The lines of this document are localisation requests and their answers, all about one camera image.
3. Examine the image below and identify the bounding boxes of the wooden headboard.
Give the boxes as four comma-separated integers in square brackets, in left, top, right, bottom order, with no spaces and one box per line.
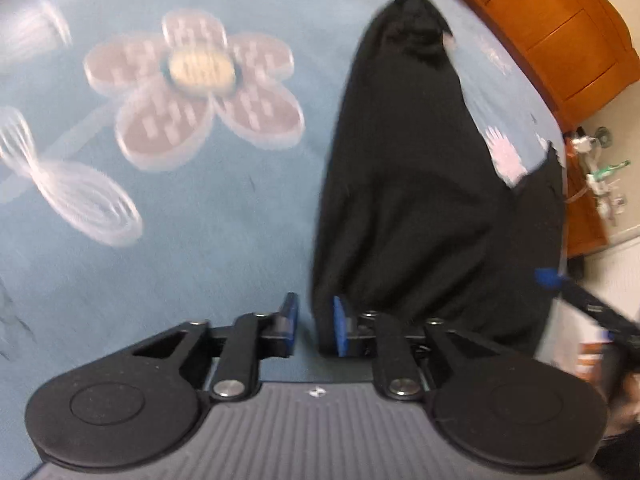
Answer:
[425,0,633,128]

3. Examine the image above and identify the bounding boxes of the wooden nightstand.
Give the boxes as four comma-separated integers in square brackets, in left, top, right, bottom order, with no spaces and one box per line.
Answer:
[562,130,608,261]

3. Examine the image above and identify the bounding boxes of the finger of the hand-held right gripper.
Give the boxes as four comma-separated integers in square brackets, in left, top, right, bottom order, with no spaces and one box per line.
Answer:
[534,266,640,347]

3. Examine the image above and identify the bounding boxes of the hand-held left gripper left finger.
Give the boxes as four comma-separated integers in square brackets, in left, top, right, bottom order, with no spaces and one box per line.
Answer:
[131,293,301,402]

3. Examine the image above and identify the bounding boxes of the black pants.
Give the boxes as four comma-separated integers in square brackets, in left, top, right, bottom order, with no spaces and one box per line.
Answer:
[310,0,568,361]

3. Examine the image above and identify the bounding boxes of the blue floral bed sheet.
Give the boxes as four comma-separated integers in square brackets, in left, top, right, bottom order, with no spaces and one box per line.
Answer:
[0,0,568,480]

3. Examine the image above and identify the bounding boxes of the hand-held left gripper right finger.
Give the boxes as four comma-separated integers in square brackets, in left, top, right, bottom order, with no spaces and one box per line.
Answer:
[331,295,494,402]

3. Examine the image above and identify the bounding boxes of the green bottle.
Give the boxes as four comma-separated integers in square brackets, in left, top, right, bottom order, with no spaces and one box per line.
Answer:
[589,160,632,184]

